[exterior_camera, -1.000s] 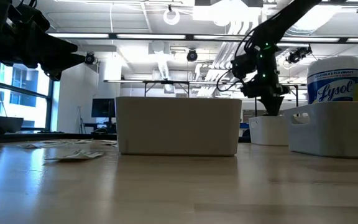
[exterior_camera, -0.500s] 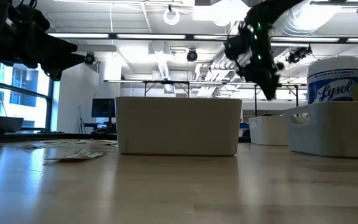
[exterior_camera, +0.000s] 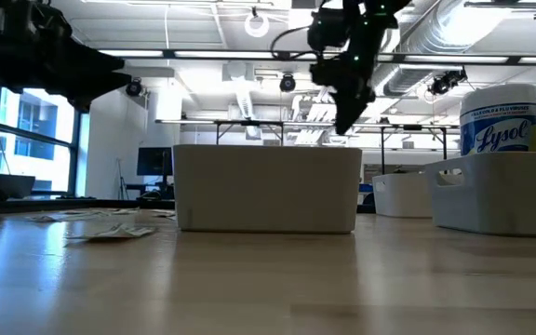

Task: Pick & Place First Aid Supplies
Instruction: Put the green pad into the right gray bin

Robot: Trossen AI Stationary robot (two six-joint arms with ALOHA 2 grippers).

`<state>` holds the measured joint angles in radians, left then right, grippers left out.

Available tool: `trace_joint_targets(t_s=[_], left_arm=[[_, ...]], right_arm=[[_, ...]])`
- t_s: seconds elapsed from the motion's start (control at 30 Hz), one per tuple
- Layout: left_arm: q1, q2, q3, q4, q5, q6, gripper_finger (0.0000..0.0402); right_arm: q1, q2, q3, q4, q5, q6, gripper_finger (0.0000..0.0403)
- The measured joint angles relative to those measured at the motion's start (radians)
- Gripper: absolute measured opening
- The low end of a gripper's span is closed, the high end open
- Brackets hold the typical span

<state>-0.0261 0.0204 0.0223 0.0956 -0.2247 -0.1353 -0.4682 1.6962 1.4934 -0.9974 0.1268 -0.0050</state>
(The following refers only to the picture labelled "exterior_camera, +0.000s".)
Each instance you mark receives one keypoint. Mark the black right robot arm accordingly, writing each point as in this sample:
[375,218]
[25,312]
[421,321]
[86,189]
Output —
[375,23]

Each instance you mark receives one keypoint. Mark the black computer monitor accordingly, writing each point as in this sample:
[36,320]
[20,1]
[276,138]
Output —
[155,161]

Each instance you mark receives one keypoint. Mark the silver ventilation duct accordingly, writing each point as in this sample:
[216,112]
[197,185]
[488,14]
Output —
[417,70]

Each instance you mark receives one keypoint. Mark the black hanging camera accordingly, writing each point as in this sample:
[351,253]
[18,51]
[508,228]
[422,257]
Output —
[287,84]
[135,88]
[441,84]

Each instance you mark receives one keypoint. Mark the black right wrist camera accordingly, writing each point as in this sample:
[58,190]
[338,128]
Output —
[326,30]

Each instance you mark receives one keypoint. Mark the Lysol wipes canister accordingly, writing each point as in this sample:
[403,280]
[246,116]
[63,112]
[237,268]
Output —
[500,121]

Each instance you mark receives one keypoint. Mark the black background table frame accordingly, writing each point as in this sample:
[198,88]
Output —
[249,123]

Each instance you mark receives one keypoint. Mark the grey plastic bin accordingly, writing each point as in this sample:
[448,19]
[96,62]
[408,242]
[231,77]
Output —
[500,200]
[268,191]

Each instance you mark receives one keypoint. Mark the black overhead rig bar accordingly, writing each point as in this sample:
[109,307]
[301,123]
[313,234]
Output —
[283,55]

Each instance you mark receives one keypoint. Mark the white plastic bin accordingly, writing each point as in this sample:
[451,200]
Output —
[400,195]

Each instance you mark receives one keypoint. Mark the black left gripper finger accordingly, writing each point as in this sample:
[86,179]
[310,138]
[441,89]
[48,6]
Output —
[91,90]
[82,62]

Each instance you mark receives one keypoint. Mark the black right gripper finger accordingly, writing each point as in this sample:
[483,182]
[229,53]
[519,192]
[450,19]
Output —
[349,109]

